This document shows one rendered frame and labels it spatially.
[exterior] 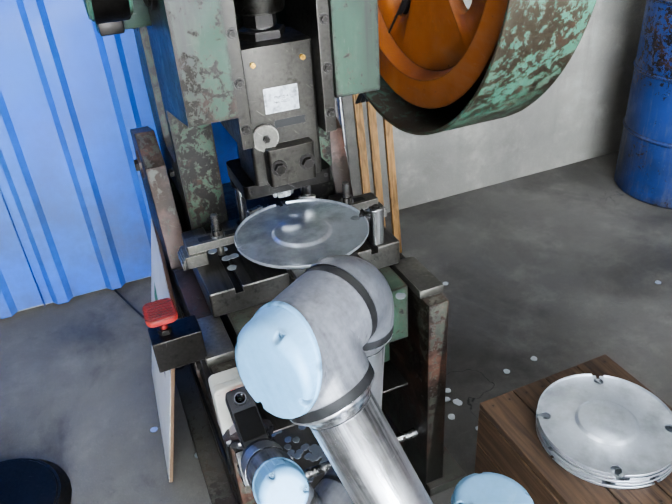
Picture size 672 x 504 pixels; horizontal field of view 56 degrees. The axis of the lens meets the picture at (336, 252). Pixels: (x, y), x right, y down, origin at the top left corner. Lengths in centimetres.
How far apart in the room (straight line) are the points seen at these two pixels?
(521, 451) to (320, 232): 64
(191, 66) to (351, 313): 61
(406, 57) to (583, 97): 204
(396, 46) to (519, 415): 91
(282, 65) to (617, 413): 102
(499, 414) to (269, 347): 94
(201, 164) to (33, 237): 119
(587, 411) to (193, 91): 106
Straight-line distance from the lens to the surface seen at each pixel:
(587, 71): 347
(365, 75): 129
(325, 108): 129
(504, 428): 152
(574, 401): 156
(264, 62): 126
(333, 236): 134
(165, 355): 127
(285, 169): 129
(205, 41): 118
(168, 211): 166
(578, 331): 239
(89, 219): 260
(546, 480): 145
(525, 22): 113
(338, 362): 70
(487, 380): 214
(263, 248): 132
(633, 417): 155
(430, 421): 164
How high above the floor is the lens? 146
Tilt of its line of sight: 32 degrees down
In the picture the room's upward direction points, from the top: 4 degrees counter-clockwise
